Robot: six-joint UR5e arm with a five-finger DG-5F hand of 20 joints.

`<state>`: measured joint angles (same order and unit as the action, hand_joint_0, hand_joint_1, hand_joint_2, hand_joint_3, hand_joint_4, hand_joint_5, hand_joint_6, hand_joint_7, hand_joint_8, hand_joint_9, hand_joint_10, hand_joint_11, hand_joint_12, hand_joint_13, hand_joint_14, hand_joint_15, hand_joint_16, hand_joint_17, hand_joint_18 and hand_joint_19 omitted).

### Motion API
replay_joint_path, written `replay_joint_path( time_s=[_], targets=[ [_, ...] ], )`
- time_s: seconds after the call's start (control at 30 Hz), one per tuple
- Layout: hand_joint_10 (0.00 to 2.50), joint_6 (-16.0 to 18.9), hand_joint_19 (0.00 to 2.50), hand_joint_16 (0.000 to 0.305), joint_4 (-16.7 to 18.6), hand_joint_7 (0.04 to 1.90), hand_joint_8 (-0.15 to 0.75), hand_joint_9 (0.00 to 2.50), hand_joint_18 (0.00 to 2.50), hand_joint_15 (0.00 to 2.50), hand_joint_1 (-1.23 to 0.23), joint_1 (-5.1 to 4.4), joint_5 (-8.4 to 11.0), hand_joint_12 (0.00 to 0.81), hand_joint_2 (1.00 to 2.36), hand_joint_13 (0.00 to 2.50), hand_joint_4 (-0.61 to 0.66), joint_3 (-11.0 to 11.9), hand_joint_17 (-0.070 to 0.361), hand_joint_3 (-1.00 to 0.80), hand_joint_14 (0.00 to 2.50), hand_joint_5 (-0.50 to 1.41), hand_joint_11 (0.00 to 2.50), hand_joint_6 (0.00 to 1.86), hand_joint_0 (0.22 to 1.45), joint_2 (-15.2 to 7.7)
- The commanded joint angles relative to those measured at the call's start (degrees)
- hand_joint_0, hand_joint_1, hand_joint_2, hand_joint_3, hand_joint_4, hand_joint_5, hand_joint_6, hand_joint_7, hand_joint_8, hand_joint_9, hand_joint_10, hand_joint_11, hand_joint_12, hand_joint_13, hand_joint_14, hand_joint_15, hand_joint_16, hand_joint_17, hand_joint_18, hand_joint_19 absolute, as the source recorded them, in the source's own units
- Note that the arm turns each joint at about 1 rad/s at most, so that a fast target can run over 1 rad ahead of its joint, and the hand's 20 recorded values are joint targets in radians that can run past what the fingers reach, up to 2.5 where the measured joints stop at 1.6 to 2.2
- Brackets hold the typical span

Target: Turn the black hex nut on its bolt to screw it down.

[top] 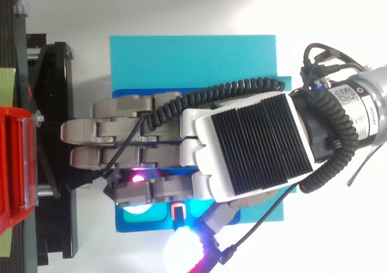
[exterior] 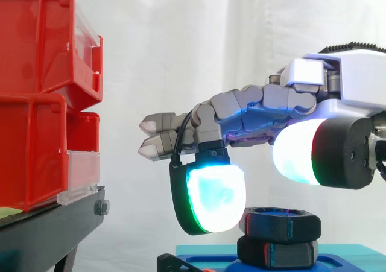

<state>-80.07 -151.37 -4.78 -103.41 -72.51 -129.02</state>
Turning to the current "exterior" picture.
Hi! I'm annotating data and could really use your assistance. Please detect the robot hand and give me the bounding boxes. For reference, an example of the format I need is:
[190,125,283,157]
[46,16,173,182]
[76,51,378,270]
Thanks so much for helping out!
[138,40,386,236]

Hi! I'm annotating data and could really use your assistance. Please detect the turquoise plate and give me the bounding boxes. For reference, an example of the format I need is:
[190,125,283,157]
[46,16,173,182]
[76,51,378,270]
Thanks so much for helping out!
[175,243,386,272]

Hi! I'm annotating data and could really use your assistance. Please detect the red bin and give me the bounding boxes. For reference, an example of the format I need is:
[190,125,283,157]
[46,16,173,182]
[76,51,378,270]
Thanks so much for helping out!
[0,92,101,212]
[0,0,104,110]

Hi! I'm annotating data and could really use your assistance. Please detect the thin black cable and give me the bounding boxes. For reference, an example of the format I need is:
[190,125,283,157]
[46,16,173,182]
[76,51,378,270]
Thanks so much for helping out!
[172,112,194,166]

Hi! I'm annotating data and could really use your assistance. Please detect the black stand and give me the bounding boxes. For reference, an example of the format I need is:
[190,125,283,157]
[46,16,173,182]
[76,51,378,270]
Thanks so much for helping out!
[0,186,111,272]

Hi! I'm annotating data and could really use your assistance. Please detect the blue plate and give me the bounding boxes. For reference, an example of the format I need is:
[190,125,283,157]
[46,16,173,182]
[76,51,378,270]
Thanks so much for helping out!
[176,253,344,272]

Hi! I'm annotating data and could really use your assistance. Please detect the large black nut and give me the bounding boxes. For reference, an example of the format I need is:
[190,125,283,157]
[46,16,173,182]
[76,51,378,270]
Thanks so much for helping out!
[238,207,321,244]
[236,235,319,270]

